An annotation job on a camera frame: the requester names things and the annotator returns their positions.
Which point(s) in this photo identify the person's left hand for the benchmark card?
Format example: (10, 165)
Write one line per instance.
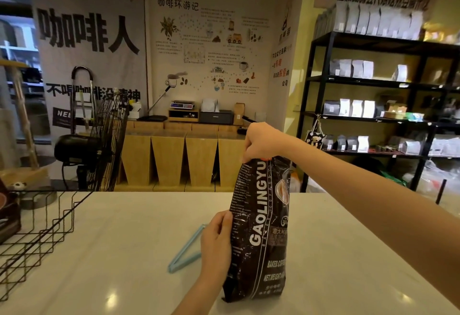
(215, 253)

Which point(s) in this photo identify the person's right hand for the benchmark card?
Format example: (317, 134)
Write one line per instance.
(264, 140)

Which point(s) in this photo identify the person's right fingers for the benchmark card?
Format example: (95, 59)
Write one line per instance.
(253, 153)

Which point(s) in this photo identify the person's left thumb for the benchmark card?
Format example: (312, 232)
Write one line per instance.
(225, 222)

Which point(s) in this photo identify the black coffee bean bag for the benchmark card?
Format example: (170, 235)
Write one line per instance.
(262, 225)

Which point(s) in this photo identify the person's right forearm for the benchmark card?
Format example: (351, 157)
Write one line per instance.
(359, 189)

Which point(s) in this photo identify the person's left forearm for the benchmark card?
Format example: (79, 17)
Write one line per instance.
(201, 298)

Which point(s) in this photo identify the brown kraft box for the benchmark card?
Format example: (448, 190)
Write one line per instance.
(239, 114)

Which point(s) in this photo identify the light blue sealing clip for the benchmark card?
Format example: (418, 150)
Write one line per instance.
(181, 260)

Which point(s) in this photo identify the black hanging pouch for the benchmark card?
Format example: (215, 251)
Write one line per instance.
(314, 138)

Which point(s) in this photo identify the white paper bags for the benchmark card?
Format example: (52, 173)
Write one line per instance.
(210, 104)

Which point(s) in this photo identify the grey coffee bag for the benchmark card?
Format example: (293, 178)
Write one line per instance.
(334, 67)
(331, 107)
(327, 143)
(341, 143)
(352, 143)

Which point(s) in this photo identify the small wooden box stand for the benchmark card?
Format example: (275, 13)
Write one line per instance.
(183, 115)

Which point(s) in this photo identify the wooden counter cabinet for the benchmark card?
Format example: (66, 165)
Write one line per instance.
(169, 156)

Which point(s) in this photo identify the digital scale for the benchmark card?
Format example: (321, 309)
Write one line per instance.
(182, 104)

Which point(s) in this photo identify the white coffee bag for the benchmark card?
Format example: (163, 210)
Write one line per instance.
(369, 109)
(345, 107)
(400, 73)
(357, 108)
(410, 147)
(358, 68)
(363, 144)
(368, 69)
(345, 68)

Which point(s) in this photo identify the illustrated coffee map poster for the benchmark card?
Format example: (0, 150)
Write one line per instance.
(208, 38)

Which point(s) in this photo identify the black floor fan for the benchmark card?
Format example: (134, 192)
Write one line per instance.
(104, 145)

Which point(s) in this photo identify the brown cardboard box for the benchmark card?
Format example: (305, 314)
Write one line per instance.
(395, 109)

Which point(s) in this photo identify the black metal shelf rack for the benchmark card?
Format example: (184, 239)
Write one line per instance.
(363, 39)

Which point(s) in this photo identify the row of white coffee bags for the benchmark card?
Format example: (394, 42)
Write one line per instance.
(370, 20)

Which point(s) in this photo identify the clear plastic bags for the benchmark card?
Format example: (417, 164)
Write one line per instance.
(435, 178)

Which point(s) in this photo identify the metal bowl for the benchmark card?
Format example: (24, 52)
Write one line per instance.
(39, 199)

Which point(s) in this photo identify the metal hand truck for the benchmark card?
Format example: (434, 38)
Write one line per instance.
(83, 74)

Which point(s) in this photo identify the black stick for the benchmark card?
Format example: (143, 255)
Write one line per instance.
(441, 191)

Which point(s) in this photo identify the small ball toy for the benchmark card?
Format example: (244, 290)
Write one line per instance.
(19, 186)

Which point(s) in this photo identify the narrow white wall poster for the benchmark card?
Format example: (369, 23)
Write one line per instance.
(284, 48)

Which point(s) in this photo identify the big black lettered wall poster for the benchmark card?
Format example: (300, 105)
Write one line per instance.
(90, 38)

